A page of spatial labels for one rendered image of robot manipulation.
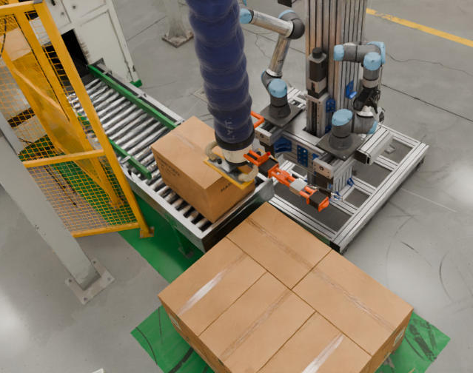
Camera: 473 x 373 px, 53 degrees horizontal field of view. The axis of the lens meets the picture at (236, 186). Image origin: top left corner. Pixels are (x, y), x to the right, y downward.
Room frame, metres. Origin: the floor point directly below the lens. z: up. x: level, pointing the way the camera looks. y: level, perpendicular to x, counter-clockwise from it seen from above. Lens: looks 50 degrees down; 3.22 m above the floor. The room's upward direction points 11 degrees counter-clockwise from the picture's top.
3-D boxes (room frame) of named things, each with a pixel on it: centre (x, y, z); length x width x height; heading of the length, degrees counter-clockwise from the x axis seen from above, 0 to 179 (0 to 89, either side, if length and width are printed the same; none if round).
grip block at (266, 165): (1.76, -0.20, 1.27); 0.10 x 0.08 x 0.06; 126
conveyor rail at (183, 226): (2.82, 0.96, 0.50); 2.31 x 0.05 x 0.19; 35
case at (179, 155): (2.33, 0.20, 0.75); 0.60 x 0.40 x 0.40; 35
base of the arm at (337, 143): (2.06, -0.70, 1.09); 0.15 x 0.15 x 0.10
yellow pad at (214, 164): (1.90, 0.03, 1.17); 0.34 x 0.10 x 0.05; 36
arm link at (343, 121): (2.06, -0.71, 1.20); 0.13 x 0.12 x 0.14; 69
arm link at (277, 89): (2.46, -0.39, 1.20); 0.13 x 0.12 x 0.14; 9
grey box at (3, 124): (2.13, 1.19, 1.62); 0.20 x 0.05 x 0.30; 35
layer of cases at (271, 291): (1.32, -0.13, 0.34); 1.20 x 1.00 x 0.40; 35
